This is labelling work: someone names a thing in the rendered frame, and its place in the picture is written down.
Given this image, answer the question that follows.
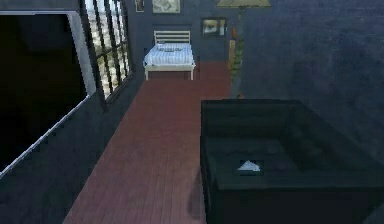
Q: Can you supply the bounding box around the white framed bed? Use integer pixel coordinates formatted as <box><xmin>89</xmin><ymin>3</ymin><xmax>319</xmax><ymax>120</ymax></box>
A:
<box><xmin>143</xmin><ymin>30</ymin><xmax>197</xmax><ymax>81</ymax></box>

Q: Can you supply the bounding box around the dark object on bed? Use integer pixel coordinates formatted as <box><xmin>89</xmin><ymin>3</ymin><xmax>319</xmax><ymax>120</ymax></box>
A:
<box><xmin>157</xmin><ymin>46</ymin><xmax>184</xmax><ymax>53</ymax></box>

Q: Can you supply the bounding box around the green house plant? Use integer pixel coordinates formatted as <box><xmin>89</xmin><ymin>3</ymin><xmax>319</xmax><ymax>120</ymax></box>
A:
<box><xmin>228</xmin><ymin>27</ymin><xmax>245</xmax><ymax>78</ymax></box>

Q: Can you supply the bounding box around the small white object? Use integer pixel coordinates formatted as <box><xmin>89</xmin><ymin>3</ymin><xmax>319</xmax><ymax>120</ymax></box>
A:
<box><xmin>236</xmin><ymin>159</ymin><xmax>261</xmax><ymax>173</ymax></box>

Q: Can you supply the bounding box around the black framed landscape picture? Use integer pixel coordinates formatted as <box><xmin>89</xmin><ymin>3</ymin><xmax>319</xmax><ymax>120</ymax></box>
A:
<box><xmin>200</xmin><ymin>17</ymin><xmax>227</xmax><ymax>38</ymax></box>

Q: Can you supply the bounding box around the black sofa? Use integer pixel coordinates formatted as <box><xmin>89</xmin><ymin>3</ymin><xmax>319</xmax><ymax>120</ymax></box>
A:
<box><xmin>199</xmin><ymin>98</ymin><xmax>384</xmax><ymax>224</ymax></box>

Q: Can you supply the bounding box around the black framed window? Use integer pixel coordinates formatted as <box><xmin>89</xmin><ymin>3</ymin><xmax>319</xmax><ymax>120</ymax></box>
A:
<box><xmin>79</xmin><ymin>0</ymin><xmax>133</xmax><ymax>109</ymax></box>

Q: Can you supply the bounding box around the yellow shade floor lamp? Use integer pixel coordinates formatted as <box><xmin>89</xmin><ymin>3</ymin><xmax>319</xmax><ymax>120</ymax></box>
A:
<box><xmin>216</xmin><ymin>0</ymin><xmax>272</xmax><ymax>99</ymax></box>

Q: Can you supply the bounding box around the pale framed wall picture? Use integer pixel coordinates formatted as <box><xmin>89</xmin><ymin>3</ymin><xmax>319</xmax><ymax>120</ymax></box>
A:
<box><xmin>152</xmin><ymin>0</ymin><xmax>181</xmax><ymax>15</ymax></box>

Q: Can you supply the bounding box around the black wall television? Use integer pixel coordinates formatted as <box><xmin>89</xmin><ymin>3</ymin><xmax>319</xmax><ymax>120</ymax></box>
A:
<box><xmin>0</xmin><ymin>10</ymin><xmax>97</xmax><ymax>179</ymax></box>

